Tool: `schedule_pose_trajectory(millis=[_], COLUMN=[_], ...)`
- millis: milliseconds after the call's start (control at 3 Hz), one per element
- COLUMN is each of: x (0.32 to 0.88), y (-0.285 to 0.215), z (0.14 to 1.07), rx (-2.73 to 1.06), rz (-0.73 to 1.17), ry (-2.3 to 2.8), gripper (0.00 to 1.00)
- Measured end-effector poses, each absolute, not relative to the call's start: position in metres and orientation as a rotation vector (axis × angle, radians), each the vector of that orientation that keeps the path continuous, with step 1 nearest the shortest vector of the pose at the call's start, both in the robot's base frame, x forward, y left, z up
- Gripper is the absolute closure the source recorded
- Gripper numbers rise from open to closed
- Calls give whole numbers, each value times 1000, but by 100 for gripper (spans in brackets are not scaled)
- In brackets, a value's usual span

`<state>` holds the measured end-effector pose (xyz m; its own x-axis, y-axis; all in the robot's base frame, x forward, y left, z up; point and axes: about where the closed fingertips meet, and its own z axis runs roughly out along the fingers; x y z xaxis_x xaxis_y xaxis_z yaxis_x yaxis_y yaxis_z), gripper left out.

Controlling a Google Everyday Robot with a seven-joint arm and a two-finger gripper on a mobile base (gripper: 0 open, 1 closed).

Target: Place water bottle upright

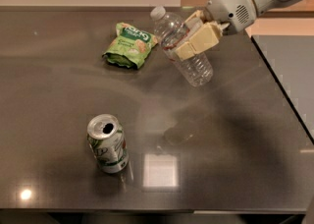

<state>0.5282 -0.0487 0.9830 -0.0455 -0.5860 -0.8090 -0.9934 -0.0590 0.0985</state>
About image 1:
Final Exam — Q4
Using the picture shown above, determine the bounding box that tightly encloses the green white soda can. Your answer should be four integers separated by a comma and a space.
87, 114, 129, 174

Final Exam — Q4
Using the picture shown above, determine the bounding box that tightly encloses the green chip bag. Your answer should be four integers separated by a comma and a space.
103, 23, 158, 69

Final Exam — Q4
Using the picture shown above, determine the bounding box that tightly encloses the clear plastic water bottle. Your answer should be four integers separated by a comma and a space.
150, 6, 213, 86

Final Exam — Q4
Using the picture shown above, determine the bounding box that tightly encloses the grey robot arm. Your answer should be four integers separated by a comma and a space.
175, 0, 302, 61

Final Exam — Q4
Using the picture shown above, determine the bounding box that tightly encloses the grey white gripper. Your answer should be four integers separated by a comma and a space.
175, 0, 257, 61

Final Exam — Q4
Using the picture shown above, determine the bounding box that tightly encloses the grey side table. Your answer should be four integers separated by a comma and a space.
251, 35, 314, 141

